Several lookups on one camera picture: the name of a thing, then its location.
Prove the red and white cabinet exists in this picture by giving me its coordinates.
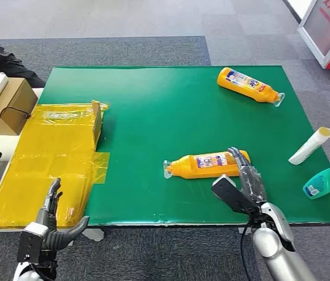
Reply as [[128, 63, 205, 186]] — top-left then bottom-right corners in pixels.
[[297, 0, 330, 70]]

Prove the orange bottle with clear cap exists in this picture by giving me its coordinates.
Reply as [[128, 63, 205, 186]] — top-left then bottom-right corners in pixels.
[[163, 150, 251, 180], [217, 67, 285, 108]]

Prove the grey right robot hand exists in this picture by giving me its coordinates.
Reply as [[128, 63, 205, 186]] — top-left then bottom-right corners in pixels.
[[228, 146, 269, 206]]

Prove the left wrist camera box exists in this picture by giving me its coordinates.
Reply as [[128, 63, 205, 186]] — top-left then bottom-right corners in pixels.
[[17, 221, 49, 265]]

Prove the teal plastic bottle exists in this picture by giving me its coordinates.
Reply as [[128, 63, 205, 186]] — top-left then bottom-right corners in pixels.
[[303, 165, 330, 200]]

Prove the yellow taped flattened cardboard box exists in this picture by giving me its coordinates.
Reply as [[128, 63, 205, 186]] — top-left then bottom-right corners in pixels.
[[0, 100, 110, 229]]

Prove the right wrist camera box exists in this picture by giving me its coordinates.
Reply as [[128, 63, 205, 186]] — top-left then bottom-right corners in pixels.
[[211, 174, 261, 217]]

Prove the person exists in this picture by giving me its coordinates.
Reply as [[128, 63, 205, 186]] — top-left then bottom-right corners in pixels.
[[0, 2, 47, 89]]

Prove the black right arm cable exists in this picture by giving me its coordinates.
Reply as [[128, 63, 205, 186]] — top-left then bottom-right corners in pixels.
[[239, 220, 257, 281]]

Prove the white tube bottle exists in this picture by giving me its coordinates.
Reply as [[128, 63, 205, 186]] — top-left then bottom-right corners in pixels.
[[288, 126, 330, 166]]

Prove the green table mat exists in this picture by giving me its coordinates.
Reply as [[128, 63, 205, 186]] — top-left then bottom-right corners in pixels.
[[38, 65, 330, 227]]

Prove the brown cardboard box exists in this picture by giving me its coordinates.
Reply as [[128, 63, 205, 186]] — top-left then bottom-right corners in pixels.
[[0, 77, 39, 136]]

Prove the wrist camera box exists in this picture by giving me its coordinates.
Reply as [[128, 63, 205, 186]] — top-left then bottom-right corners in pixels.
[[211, 174, 261, 217], [17, 221, 49, 265]]

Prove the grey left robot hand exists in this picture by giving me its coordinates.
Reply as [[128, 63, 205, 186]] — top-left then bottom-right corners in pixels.
[[36, 177, 90, 253]]

